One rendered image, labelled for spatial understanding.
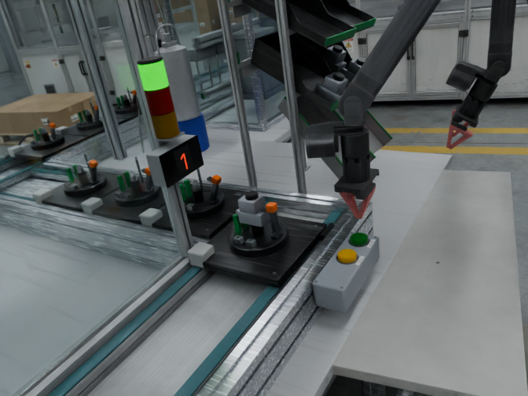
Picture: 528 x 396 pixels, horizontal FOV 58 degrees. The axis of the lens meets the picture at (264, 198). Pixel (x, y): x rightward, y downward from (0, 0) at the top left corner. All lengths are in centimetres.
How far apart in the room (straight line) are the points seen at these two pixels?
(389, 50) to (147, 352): 74
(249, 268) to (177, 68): 112
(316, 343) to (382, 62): 56
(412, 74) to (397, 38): 413
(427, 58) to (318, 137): 414
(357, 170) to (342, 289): 24
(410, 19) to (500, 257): 60
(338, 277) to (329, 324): 11
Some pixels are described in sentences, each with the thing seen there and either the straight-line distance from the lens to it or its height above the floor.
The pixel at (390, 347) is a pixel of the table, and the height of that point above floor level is 86.
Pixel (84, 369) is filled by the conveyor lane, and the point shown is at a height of 95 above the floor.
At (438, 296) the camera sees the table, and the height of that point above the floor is 86.
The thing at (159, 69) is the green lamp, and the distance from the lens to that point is 95.
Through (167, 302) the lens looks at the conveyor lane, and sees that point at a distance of 104.
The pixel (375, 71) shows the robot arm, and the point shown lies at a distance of 96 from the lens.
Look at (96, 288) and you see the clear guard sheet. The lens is 98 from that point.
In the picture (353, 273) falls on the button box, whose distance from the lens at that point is 100.
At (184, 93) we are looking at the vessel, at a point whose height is 112.
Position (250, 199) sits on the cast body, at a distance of 105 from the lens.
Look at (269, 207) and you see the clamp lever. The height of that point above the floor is 107.
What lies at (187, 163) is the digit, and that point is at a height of 120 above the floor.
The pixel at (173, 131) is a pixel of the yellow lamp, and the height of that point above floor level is 127.
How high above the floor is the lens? 155
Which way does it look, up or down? 26 degrees down
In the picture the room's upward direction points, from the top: 9 degrees counter-clockwise
